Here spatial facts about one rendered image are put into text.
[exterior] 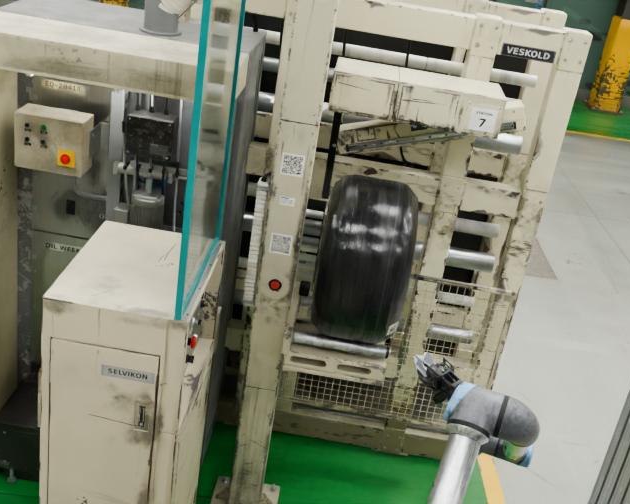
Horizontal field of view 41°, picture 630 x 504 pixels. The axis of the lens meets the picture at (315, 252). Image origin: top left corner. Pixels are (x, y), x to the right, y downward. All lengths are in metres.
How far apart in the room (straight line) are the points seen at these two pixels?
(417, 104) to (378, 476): 1.73
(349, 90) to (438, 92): 0.31
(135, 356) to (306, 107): 0.96
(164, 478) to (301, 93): 1.25
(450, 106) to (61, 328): 1.50
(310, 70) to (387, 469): 1.97
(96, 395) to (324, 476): 1.60
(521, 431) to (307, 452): 1.78
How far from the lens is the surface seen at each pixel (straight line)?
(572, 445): 4.47
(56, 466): 2.66
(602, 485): 1.89
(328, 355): 2.98
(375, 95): 2.97
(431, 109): 2.98
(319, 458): 3.91
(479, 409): 2.29
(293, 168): 2.78
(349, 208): 2.74
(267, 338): 3.07
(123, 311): 2.30
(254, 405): 3.23
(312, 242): 3.31
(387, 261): 2.69
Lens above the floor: 2.42
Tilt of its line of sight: 25 degrees down
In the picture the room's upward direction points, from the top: 9 degrees clockwise
